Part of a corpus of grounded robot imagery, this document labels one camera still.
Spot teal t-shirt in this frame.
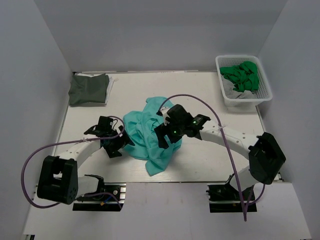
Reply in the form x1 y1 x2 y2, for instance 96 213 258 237
123 96 182 176

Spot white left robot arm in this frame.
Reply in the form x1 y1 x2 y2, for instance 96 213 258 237
36 125 135 205

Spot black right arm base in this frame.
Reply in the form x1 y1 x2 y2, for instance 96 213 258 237
206 184 243 213

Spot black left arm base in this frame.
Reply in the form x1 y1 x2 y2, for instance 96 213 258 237
72 183 126 212

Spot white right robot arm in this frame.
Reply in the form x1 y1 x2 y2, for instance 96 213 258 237
155 104 286 191

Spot crumpled grey t-shirt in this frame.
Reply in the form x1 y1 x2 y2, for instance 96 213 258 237
222 78 257 99

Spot folded dark olive t-shirt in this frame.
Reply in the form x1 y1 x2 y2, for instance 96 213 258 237
68 74 110 106

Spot white plastic basket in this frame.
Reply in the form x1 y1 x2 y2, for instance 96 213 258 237
215 55 273 107

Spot crumpled green t-shirt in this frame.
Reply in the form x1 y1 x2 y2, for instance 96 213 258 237
219 61 260 93

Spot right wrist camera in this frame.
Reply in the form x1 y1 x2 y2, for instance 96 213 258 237
156 106 171 126

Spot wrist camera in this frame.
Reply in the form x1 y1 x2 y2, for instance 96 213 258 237
83 116 117 138
156 106 171 126

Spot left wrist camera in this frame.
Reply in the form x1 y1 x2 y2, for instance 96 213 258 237
83 116 117 138

